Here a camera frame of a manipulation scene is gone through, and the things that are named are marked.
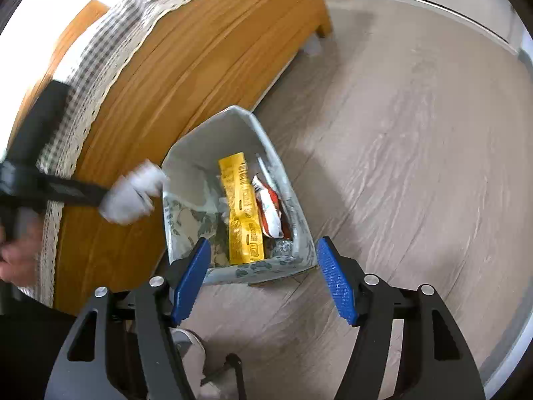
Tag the red and white snack wrapper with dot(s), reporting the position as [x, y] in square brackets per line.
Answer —
[270, 210]

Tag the white tissue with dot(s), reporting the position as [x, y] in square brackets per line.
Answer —
[133, 196]

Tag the grey floral waste bin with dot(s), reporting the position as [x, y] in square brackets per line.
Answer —
[187, 162]

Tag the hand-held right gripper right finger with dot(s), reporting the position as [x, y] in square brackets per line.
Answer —
[337, 287]

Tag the person's black trouser leg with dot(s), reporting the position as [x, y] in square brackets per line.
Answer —
[25, 341]

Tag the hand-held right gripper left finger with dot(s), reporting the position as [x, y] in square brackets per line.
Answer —
[191, 283]

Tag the person's grey shoe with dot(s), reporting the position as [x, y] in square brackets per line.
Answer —
[188, 341]

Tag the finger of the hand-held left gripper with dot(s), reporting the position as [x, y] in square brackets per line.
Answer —
[75, 191]

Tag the person's left hand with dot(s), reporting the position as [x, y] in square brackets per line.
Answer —
[16, 258]

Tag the brown checked blanket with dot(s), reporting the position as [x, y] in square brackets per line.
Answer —
[104, 33]

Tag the yellow snack wrapper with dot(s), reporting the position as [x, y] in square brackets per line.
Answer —
[239, 208]

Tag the wooden bed frame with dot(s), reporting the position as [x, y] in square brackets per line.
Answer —
[187, 71]

